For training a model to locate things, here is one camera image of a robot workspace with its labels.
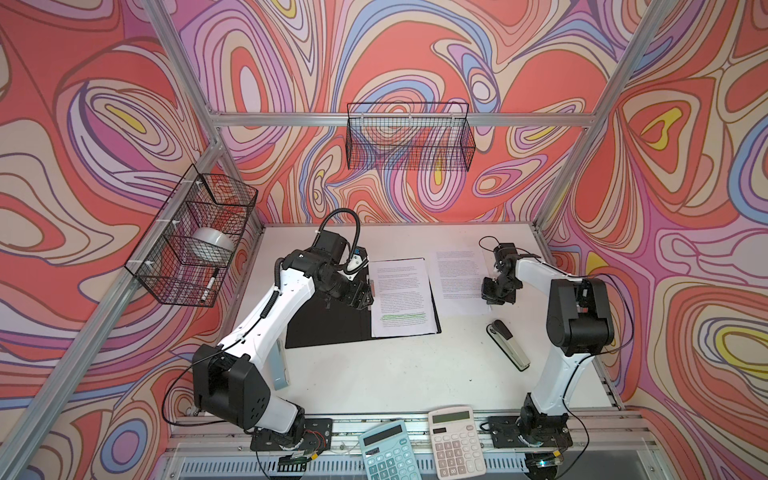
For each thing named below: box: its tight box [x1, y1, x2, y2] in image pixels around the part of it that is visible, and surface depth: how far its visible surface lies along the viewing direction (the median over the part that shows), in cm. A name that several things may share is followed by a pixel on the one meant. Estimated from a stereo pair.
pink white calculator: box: [428, 406, 486, 480], surface depth 72 cm
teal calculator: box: [358, 420, 423, 480], surface depth 70 cm
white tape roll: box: [192, 227, 236, 252], surface depth 75 cm
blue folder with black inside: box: [285, 258, 442, 349], surface depth 95 cm
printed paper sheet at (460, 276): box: [435, 249, 492, 316], surface depth 104 cm
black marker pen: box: [200, 268, 219, 302], surface depth 73 cm
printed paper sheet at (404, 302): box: [370, 259, 439, 337], surface depth 100 cm
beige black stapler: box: [486, 320, 531, 372], surface depth 88 cm
